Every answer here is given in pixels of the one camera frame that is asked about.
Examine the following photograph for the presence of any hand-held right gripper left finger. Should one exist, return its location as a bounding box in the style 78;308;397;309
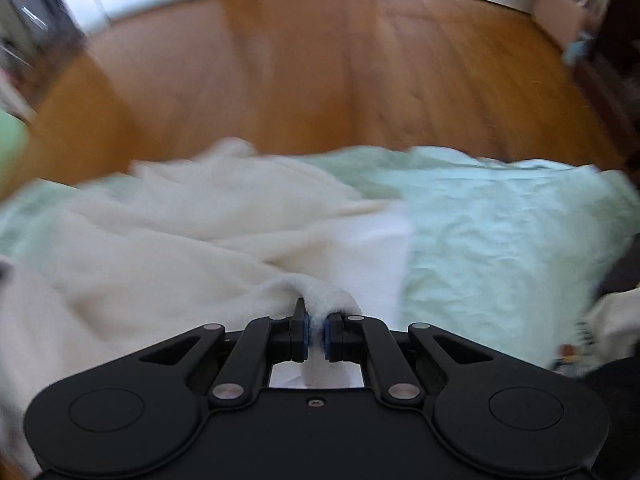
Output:
140;297;308;407

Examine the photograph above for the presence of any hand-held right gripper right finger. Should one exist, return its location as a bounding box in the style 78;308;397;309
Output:
322;312;496;407

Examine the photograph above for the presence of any white fleece garment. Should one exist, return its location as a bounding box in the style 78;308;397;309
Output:
0;137;416;478

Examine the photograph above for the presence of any light green quilted blanket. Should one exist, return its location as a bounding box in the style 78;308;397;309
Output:
0;145;640;376

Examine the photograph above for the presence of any light blue item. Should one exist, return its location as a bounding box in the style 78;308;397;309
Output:
561;30;598;67

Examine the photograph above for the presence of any dark wooden cabinet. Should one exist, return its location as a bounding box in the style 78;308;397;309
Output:
570;0;640;171

